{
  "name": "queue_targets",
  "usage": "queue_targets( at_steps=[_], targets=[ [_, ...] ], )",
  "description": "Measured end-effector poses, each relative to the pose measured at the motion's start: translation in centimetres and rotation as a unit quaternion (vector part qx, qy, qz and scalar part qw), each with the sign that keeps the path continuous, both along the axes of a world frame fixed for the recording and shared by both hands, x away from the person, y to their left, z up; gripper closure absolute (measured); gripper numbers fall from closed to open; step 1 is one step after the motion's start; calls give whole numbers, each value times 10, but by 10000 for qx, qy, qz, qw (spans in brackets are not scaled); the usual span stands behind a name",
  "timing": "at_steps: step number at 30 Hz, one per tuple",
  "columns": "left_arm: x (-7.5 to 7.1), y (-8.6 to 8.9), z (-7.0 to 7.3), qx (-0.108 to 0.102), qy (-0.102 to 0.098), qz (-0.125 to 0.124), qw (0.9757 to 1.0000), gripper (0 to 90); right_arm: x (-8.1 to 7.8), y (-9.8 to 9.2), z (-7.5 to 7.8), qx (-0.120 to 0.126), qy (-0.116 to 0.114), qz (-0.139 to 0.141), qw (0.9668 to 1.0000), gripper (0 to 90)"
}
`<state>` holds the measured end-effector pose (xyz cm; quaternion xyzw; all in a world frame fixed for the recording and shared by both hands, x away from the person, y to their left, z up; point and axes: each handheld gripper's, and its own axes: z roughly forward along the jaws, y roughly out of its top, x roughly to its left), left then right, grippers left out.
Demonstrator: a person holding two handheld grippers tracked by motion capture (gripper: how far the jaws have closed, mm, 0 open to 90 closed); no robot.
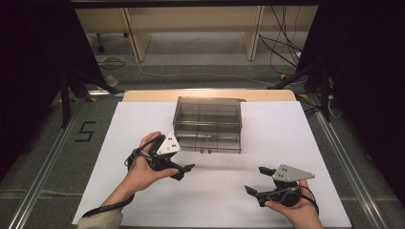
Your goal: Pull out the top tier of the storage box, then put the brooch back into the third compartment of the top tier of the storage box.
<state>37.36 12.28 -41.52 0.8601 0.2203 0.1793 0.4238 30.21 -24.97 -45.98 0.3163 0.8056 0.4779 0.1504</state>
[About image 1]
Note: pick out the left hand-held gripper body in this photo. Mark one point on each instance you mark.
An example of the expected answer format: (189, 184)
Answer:
(168, 146)

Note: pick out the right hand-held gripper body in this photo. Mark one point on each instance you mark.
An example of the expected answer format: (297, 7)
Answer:
(291, 174)

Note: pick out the smoky transparent drawer box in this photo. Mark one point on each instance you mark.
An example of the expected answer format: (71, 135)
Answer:
(207, 109)

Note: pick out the person's right hand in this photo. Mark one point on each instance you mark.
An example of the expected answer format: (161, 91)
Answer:
(302, 211)

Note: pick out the person's left hand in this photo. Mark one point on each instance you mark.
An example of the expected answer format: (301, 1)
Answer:
(140, 175)

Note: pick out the white board sheet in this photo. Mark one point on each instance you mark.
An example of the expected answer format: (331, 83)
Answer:
(223, 184)

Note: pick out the black metal stand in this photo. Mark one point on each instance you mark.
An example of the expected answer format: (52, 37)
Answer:
(324, 95)
(65, 101)

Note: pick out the grey floor plate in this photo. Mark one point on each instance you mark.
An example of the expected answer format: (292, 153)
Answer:
(111, 81)

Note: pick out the black chair caster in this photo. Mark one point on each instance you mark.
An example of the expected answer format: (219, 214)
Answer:
(100, 48)

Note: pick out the black curtain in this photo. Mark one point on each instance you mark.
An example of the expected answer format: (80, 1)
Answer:
(31, 63)
(366, 79)

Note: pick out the light wooden desk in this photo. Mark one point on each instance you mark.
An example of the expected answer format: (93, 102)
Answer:
(191, 19)

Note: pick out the aluminium floor rail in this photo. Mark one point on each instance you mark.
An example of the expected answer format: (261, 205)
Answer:
(41, 178)
(350, 171)

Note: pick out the short aluminium rail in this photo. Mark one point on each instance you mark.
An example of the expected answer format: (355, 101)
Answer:
(105, 93)

